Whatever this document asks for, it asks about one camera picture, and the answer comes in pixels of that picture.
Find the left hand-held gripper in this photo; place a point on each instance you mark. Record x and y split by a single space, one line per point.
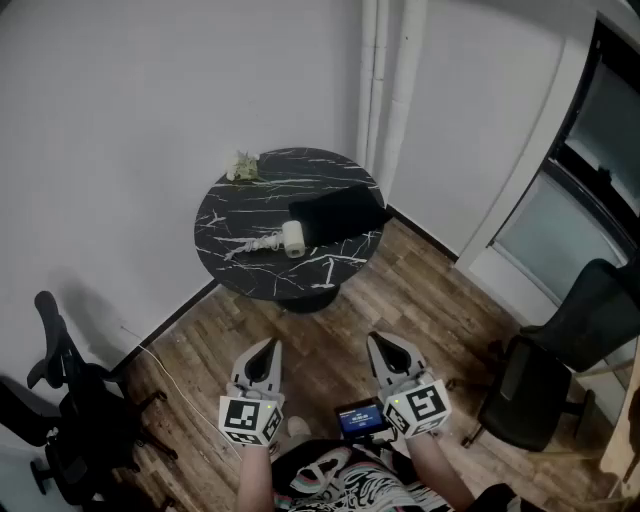
247 417

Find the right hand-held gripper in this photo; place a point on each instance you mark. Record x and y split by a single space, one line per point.
422 405

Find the white hair dryer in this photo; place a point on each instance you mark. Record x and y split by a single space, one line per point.
293 239

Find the black cloth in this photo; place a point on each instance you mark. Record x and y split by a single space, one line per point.
340 212

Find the person's left forearm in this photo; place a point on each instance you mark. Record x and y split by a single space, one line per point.
255 480

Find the person's right forearm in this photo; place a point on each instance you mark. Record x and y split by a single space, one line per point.
437 475

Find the small screen device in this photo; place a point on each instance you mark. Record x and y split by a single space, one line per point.
361 419

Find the person's light shoe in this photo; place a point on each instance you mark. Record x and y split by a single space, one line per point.
298 427

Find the person's black printed shirt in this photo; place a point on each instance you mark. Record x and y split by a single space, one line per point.
345 482

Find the black mesh office chair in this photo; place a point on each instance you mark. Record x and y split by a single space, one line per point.
530 395

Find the black office chair with headrest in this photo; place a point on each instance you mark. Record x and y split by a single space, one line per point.
70 400

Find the pale artificial flower bunch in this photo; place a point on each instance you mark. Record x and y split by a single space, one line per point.
243 167

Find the wooden desk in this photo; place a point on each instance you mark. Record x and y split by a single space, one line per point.
625 435

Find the dark framed window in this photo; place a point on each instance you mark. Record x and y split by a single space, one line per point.
585 190

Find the thick white insulated pipe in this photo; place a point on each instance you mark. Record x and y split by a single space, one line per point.
407 90

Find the thin white pipe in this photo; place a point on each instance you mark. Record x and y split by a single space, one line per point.
367 75
380 75

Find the black table pedestal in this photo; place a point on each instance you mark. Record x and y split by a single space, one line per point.
310 302

